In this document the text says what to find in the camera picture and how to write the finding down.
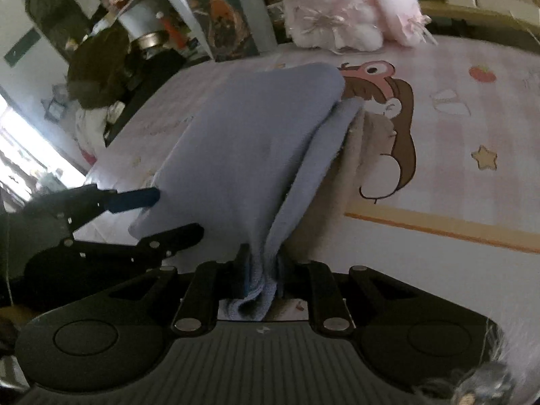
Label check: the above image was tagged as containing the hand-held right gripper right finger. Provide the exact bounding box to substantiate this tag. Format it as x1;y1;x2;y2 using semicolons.
276;253;423;339

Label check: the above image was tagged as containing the illustrated poster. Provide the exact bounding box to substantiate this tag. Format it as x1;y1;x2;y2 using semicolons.
179;0;261;63

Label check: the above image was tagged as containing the white fluffy cloth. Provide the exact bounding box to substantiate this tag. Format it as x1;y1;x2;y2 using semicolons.
422;316;540;405

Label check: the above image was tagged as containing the dark clothing pile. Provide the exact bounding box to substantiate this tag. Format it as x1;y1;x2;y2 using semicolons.
66;25;187;112

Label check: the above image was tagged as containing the light blue towel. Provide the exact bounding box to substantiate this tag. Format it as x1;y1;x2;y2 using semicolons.
128;62;395;322

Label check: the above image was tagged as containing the pink printed bed sheet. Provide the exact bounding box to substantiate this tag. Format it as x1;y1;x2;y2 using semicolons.
84;36;540;347

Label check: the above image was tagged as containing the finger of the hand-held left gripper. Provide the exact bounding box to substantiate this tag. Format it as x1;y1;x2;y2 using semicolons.
54;185;162;232
62;222;206;267

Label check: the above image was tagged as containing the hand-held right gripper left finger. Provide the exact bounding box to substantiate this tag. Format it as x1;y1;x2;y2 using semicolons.
109;245;249;339

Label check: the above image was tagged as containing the metal bowl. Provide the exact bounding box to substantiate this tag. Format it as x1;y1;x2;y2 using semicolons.
133;31;166;59

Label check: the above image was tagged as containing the white pink plush bunny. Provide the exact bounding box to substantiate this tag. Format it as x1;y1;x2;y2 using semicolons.
282;0;437;55

